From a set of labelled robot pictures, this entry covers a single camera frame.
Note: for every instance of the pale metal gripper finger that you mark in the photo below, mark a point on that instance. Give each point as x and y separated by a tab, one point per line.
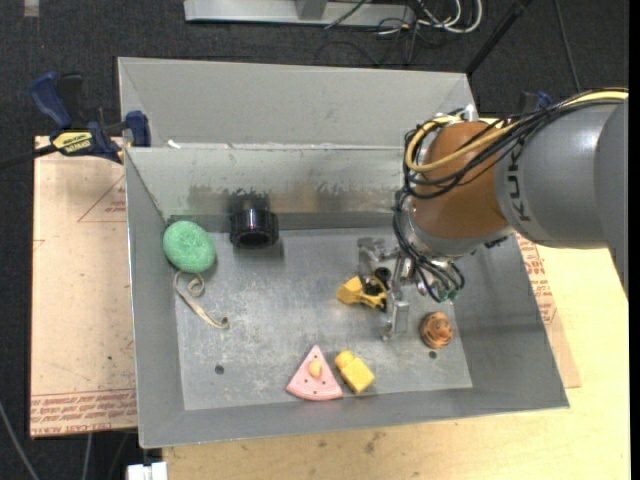
401	317
371	251

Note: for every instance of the orange tiger toy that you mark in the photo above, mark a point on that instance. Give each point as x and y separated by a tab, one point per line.
436	330

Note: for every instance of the yellow and black toy vehicle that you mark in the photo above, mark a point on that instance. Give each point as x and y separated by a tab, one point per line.
356	292

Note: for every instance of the yellow toy block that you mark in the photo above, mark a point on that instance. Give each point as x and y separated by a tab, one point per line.
356	374

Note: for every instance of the grey metal bin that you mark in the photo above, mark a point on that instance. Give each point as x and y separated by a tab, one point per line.
300	298

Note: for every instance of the pink toy wedge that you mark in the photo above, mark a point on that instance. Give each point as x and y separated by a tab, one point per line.
314	382

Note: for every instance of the green oval sponge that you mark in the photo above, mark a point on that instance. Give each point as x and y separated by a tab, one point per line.
189	246

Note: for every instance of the beige rubber band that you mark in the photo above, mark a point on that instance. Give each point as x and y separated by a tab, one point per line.
196	309

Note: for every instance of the brown cardboard board, red print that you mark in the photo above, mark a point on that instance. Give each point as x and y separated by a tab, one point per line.
80	293

